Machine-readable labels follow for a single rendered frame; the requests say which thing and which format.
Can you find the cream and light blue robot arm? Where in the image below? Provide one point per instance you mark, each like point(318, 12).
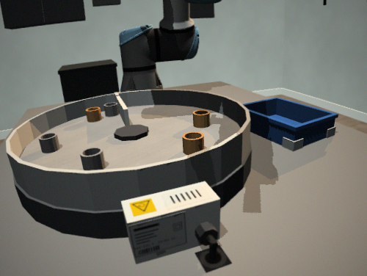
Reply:
point(177, 38)

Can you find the blue plastic crate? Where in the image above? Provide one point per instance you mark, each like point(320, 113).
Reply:
point(290, 124)

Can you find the bronze bushing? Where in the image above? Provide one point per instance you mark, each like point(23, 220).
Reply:
point(93, 114)
point(201, 119)
point(192, 142)

